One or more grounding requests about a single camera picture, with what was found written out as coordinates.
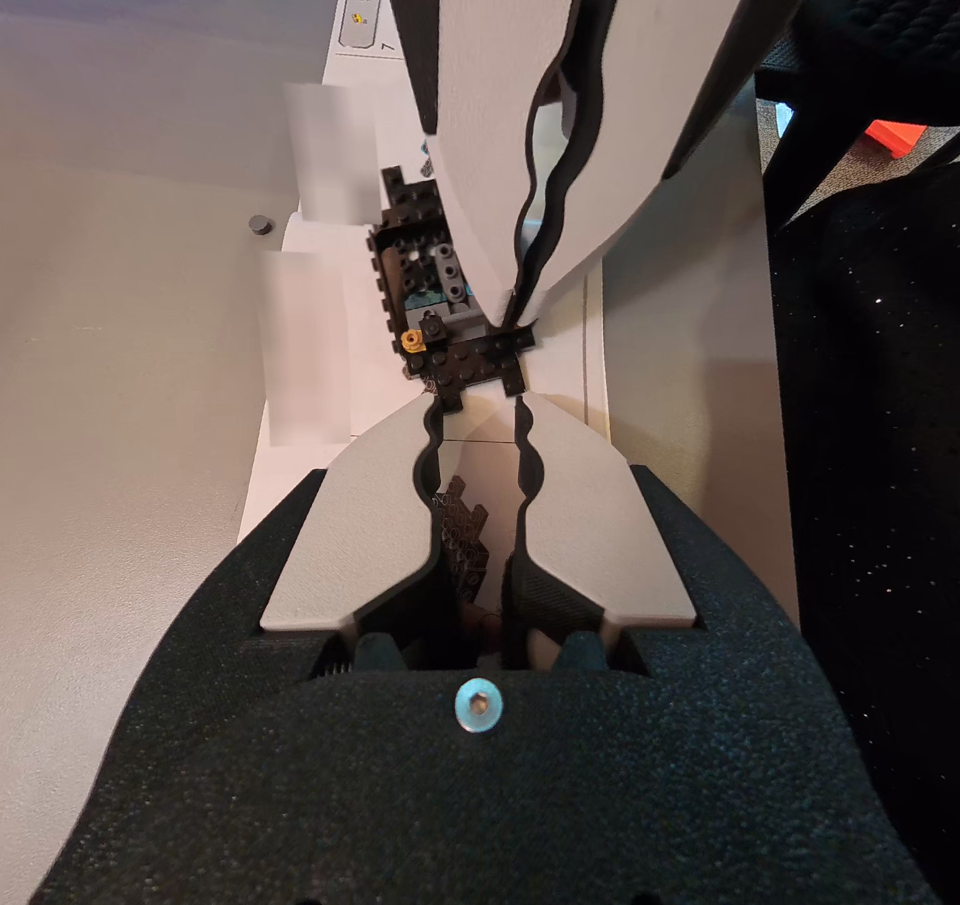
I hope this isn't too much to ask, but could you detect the black lego chassis assembly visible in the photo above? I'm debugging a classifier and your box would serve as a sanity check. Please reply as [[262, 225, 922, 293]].
[[366, 164, 539, 417]]

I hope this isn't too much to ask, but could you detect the red plastic object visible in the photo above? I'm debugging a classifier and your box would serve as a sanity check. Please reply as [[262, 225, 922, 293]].
[[862, 117, 929, 161]]

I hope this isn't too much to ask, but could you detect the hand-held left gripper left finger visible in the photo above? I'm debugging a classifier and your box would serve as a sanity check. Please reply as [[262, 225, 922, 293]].
[[259, 392, 444, 633]]

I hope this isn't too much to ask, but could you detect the person's black clothing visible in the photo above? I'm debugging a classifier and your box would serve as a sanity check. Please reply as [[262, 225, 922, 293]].
[[765, 125, 960, 872]]

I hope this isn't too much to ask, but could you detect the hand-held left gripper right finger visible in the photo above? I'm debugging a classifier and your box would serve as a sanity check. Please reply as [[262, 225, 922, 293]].
[[513, 392, 698, 631]]

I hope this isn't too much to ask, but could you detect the white lego instruction booklet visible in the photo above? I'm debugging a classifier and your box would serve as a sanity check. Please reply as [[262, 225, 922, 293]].
[[240, 0, 610, 621]]

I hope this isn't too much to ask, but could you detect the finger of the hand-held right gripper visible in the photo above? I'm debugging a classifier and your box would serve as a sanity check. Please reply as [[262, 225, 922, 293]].
[[437, 0, 582, 321], [513, 0, 762, 347]]

